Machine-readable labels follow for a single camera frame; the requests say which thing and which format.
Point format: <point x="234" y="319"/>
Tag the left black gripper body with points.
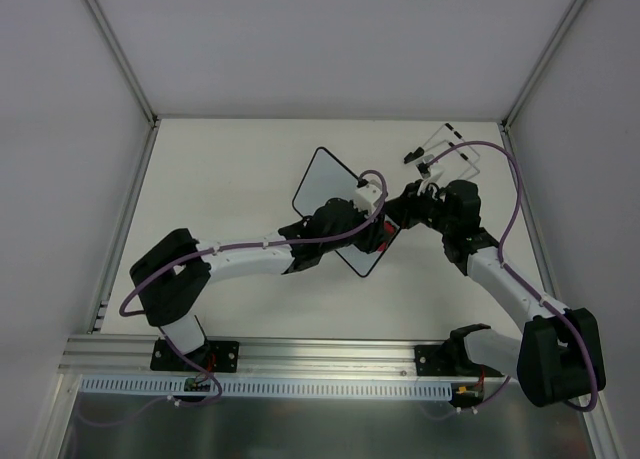
<point x="375" y="234"/>

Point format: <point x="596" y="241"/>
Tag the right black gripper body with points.
<point x="409" y="205"/>

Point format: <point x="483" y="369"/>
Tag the red bone-shaped eraser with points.
<point x="388" y="234"/>

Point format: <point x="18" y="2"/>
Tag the white whiteboard black rim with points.
<point x="327" y="177"/>

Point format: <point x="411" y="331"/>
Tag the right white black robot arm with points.
<point x="558" y="357"/>

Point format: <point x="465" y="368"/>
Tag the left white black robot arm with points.
<point x="169" y="278"/>

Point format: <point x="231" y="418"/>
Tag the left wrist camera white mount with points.
<point x="367" y="196"/>

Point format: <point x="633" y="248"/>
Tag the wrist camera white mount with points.
<point x="367" y="196"/>
<point x="430" y="172"/>

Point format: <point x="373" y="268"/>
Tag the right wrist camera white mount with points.
<point x="430" y="172"/>

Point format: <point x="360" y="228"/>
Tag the wire whiteboard stand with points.
<point x="460" y="164"/>

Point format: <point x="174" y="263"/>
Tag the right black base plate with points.
<point x="448" y="359"/>

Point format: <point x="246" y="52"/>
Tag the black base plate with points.
<point x="220" y="356"/>
<point x="448" y="359"/>

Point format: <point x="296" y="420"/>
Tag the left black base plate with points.
<point x="220" y="356"/>

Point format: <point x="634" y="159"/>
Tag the white slotted cable duct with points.
<point x="260" y="387"/>

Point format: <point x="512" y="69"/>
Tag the right aluminium frame post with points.
<point x="553" y="44"/>

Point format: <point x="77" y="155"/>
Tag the aluminium frame post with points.
<point x="553" y="44"/>
<point x="119" y="57"/>

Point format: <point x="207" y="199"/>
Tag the aluminium mounting rail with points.
<point x="258" y="357"/>

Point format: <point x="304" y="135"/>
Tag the left aluminium frame post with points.
<point x="119" y="57"/>

